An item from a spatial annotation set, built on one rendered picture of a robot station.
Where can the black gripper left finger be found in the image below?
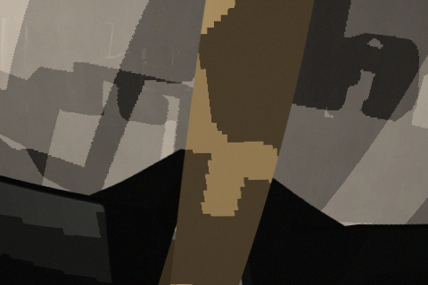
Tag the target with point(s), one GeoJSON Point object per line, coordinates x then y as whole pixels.
{"type": "Point", "coordinates": [118, 236]}

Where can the long wooden rail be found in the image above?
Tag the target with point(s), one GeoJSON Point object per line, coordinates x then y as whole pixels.
{"type": "Point", "coordinates": [247, 69]}

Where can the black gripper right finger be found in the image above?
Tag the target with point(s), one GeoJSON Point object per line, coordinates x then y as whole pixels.
{"type": "Point", "coordinates": [296, 244]}

